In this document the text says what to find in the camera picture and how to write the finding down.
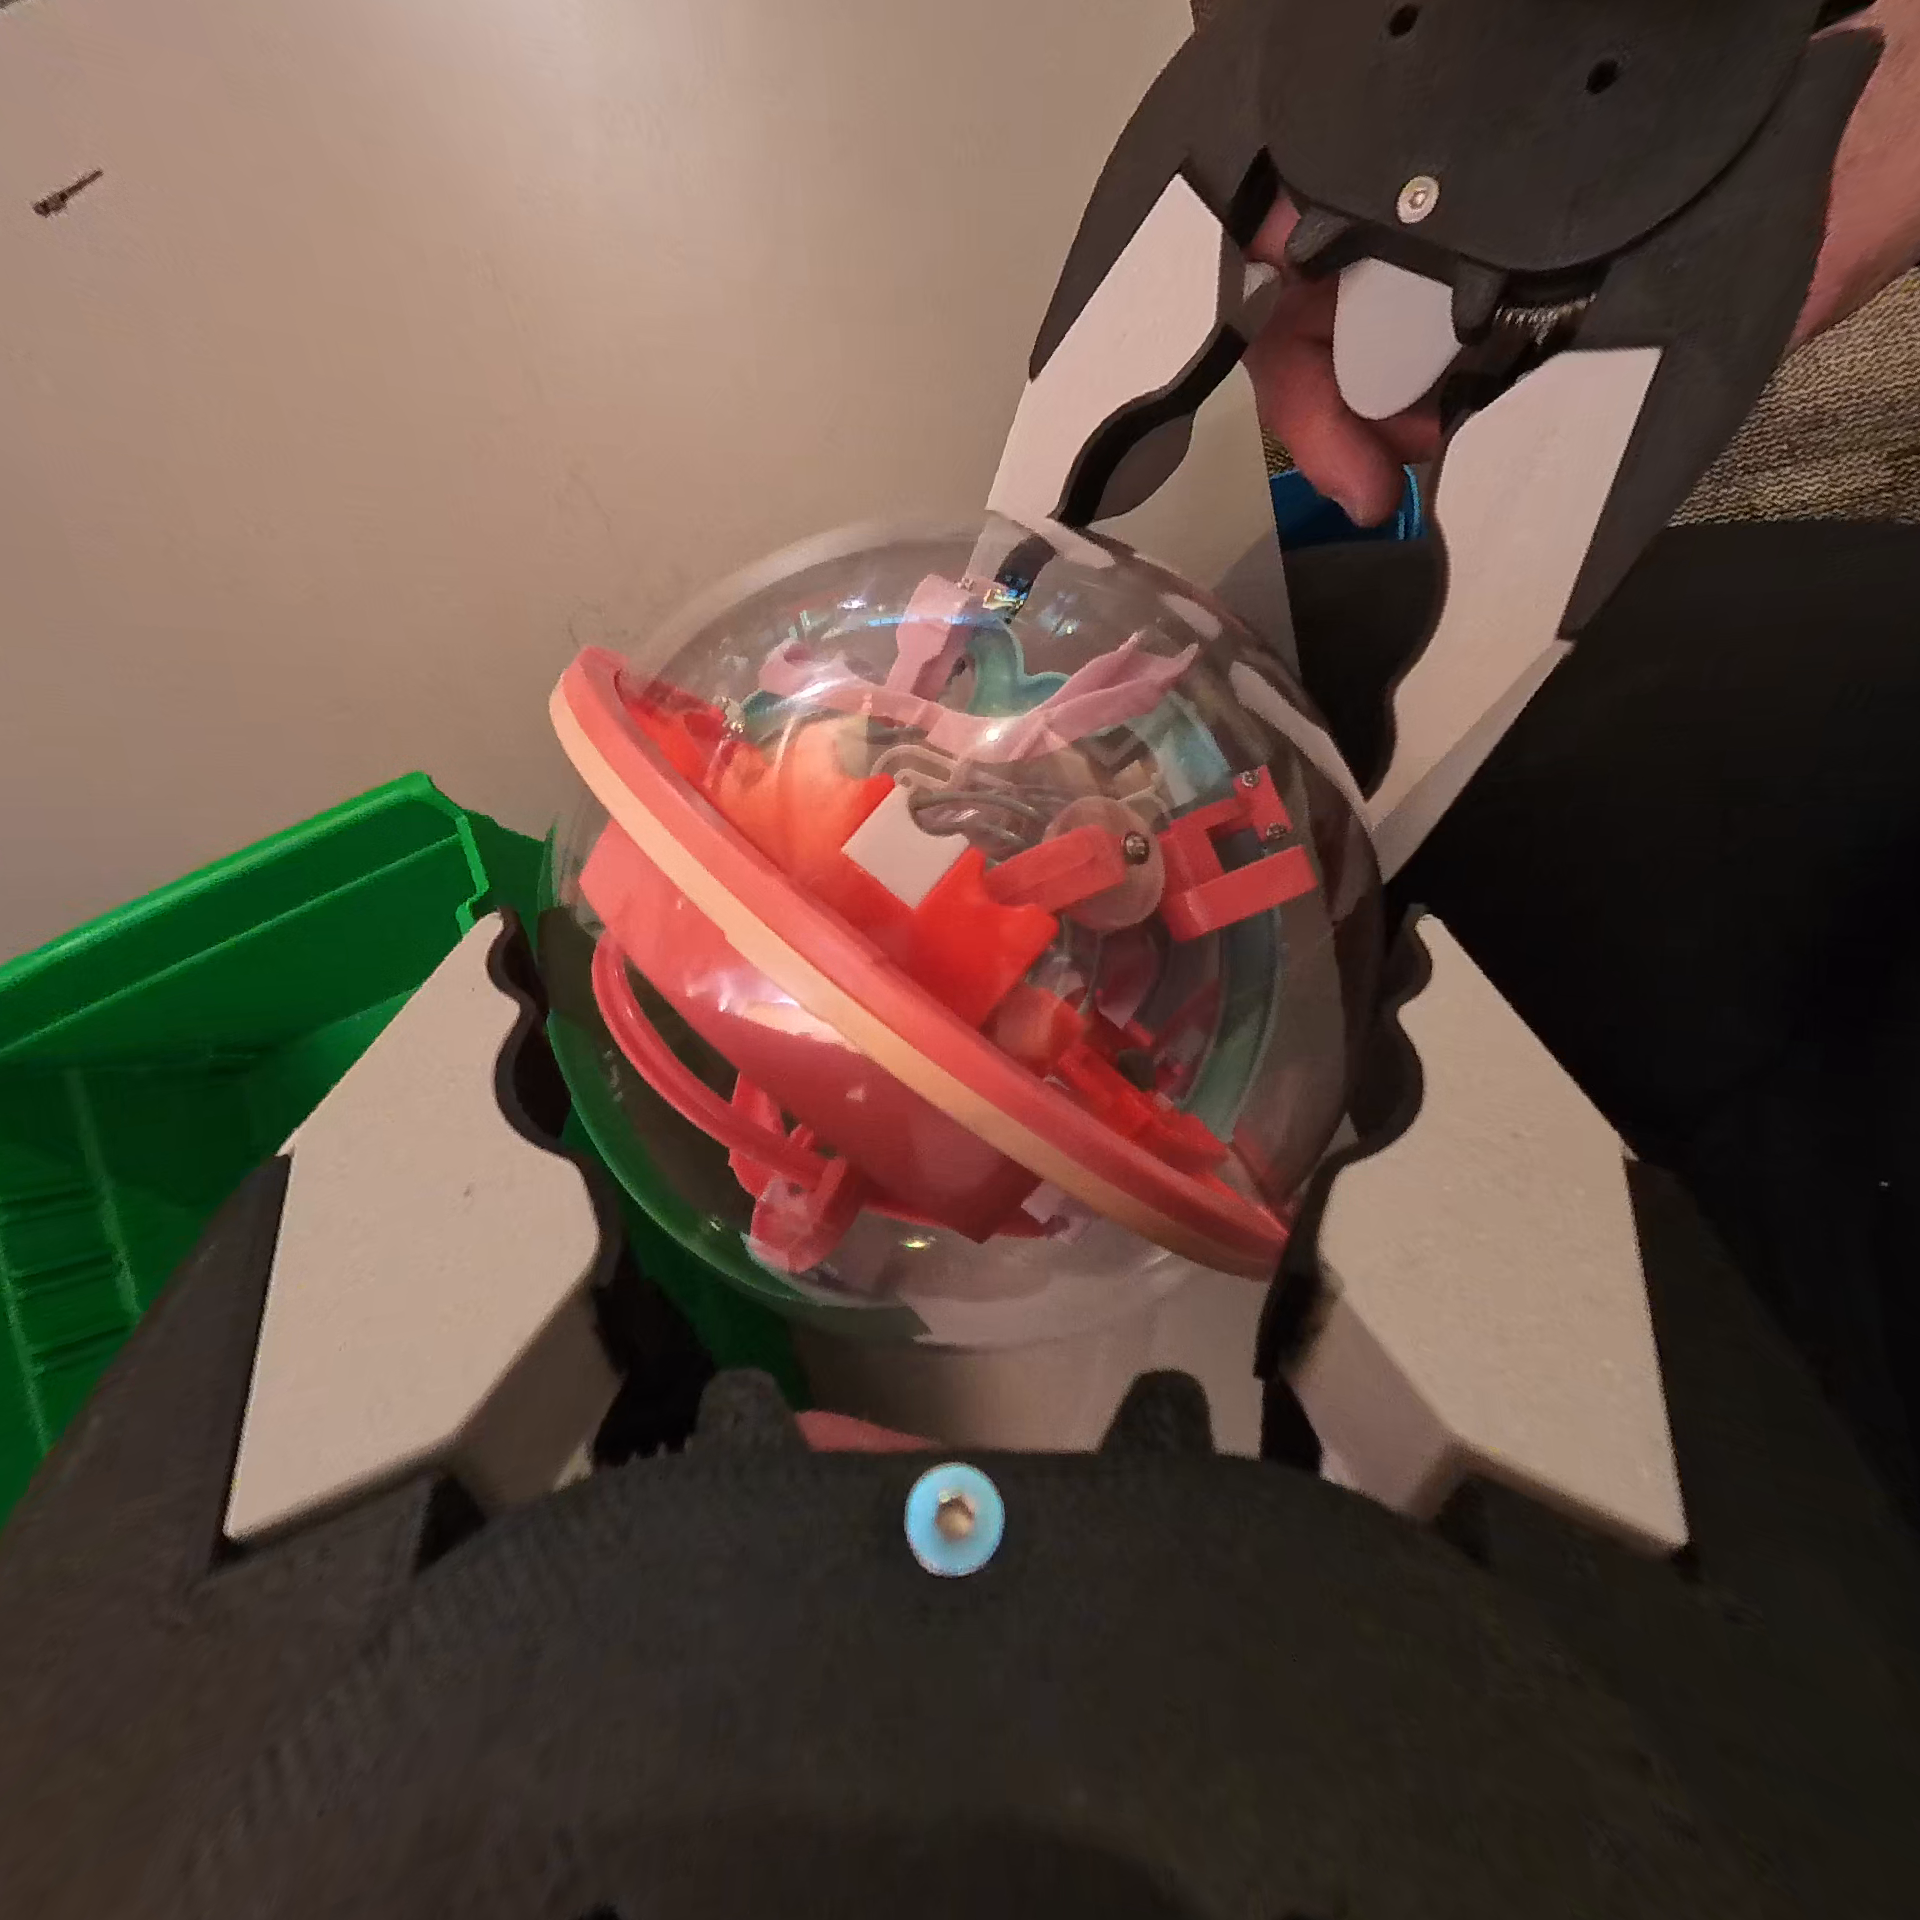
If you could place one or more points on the person's left hand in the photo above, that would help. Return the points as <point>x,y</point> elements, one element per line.
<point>862,1434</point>

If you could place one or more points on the blue object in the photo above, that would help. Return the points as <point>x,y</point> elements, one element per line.
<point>1319,517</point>

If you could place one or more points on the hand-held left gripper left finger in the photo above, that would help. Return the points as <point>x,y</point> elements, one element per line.
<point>421,1275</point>

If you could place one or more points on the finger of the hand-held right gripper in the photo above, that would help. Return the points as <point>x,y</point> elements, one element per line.
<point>1530,510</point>
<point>1119,345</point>

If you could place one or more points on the person's right hand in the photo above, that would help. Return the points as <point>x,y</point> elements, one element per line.
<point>1305,405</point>

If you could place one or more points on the green plastic bin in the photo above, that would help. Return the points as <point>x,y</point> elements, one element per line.
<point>182,1050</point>

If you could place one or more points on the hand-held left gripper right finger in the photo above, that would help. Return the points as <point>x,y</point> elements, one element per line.
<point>1500,1289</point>

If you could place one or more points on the clear maze ball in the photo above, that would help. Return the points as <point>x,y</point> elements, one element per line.
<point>960,930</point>

